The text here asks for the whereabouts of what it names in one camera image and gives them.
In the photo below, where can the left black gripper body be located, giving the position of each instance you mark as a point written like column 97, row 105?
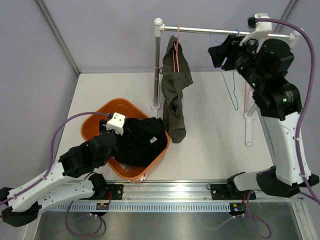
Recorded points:
column 120, row 140

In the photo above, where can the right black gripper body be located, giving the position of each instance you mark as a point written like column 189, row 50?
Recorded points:
column 242, row 58

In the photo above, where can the pink wire hanger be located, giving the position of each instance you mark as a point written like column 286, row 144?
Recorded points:
column 175, row 52
column 247, row 94

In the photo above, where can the black shorts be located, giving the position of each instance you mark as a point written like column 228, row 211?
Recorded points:
column 142, row 141

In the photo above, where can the olive green shorts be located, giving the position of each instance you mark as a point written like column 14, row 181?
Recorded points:
column 172, row 86

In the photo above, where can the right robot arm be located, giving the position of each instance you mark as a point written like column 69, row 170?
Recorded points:
column 264, row 67

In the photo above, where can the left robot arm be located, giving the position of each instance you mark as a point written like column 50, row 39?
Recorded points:
column 71, row 178

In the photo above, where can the white metal clothes rack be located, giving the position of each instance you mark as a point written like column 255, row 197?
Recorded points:
column 160, row 27

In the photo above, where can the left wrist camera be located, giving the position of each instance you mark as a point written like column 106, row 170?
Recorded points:
column 116, row 123

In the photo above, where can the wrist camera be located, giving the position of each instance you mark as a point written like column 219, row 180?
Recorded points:
column 258, row 27
column 116, row 123

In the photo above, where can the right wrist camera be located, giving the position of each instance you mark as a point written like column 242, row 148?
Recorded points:
column 258, row 27

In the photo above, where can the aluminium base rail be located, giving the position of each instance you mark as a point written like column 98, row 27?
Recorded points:
column 166, row 191

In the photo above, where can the white slotted cable duct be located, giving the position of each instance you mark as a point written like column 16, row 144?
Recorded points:
column 145, row 207

